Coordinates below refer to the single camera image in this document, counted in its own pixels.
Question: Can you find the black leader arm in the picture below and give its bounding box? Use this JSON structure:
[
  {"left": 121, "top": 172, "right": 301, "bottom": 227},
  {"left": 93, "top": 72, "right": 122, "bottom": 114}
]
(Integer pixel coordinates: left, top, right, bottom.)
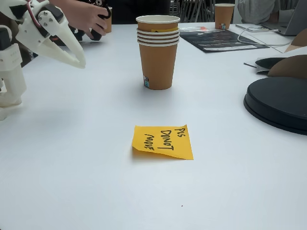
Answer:
[{"left": 49, "top": 0, "right": 113, "bottom": 46}]

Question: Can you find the brown paper cup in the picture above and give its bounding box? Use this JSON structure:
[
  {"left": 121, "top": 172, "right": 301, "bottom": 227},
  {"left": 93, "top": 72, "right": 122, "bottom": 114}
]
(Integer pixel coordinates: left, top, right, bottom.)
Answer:
[
  {"left": 214, "top": 3, "right": 236, "bottom": 30},
  {"left": 137, "top": 33, "right": 180, "bottom": 40},
  {"left": 137, "top": 36, "right": 180, "bottom": 43},
  {"left": 135, "top": 15, "right": 181, "bottom": 32},
  {"left": 137, "top": 39, "right": 180, "bottom": 91},
  {"left": 103, "top": 6, "right": 113, "bottom": 34},
  {"left": 137, "top": 27, "right": 180, "bottom": 36}
]

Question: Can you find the person's hand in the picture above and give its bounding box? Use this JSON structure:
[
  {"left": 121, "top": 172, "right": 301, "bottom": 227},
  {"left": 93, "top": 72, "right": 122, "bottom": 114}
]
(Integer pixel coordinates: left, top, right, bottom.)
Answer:
[{"left": 67, "top": 0, "right": 108, "bottom": 40}]

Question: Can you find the red white leaflet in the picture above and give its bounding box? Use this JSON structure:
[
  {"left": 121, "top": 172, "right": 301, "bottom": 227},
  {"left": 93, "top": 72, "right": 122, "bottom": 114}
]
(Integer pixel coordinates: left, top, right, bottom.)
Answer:
[{"left": 179, "top": 25, "right": 209, "bottom": 32}]

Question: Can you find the black printed poster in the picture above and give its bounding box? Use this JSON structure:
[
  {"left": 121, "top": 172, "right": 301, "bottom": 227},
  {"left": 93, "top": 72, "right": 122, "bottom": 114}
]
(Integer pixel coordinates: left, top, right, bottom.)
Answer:
[{"left": 179, "top": 28, "right": 271, "bottom": 53}]

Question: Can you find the flat silver device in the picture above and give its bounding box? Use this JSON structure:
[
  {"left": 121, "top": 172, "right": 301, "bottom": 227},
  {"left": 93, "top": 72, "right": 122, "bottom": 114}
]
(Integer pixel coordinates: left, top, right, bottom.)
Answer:
[{"left": 235, "top": 23, "right": 279, "bottom": 33}]

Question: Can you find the person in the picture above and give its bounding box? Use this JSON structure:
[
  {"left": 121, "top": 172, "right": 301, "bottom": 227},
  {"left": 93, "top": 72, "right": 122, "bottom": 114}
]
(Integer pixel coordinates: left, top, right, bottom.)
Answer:
[{"left": 237, "top": 0, "right": 300, "bottom": 24}]

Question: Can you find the black round disc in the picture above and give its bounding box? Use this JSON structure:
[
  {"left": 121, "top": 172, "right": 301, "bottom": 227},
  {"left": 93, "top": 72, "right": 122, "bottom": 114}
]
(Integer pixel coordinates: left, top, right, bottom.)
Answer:
[{"left": 243, "top": 76, "right": 307, "bottom": 136}]

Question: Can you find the silver laptop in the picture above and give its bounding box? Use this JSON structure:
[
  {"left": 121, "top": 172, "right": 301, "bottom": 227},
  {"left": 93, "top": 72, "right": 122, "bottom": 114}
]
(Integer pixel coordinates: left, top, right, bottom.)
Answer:
[{"left": 261, "top": 0, "right": 307, "bottom": 36}]

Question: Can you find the metal wire chair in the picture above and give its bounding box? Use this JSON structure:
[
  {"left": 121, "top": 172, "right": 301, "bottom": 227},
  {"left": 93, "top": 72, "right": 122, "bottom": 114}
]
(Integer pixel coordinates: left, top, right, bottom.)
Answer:
[{"left": 178, "top": 0, "right": 215, "bottom": 24}]

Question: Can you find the white cable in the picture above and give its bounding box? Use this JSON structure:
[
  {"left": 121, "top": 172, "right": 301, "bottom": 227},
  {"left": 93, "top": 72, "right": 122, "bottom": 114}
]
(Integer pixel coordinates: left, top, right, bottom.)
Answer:
[{"left": 237, "top": 26, "right": 292, "bottom": 47}]

